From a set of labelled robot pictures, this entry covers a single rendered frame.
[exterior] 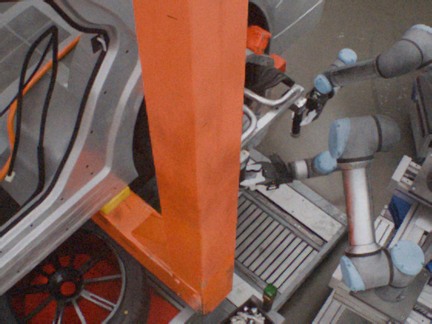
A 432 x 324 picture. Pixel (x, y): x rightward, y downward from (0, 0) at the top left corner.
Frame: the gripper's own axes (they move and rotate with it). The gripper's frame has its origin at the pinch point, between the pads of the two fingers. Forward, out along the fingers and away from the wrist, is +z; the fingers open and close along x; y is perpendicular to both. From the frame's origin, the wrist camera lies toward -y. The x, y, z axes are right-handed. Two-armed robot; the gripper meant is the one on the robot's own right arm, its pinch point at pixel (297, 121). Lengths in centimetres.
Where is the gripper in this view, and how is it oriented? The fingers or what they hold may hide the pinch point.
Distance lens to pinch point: 237.6
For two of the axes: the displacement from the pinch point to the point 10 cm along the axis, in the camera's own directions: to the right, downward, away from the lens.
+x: 7.4, 6.0, -2.9
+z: -6.6, 6.1, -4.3
